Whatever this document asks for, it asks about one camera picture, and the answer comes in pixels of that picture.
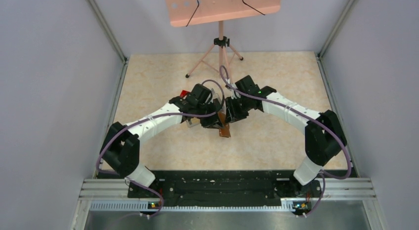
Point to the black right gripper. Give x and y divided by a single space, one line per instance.
232 114

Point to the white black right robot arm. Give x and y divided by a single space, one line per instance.
324 137

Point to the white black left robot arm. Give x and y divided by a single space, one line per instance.
121 147

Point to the brown leather card holder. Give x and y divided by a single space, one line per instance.
224 132

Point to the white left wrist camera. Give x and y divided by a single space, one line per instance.
215 95

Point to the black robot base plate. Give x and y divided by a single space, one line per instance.
240 190

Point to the aluminium frame rail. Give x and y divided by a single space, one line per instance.
351 189

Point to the clear acrylic card box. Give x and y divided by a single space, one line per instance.
191 122

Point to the pink music stand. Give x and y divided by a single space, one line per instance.
184 13

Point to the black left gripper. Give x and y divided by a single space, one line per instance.
212 122

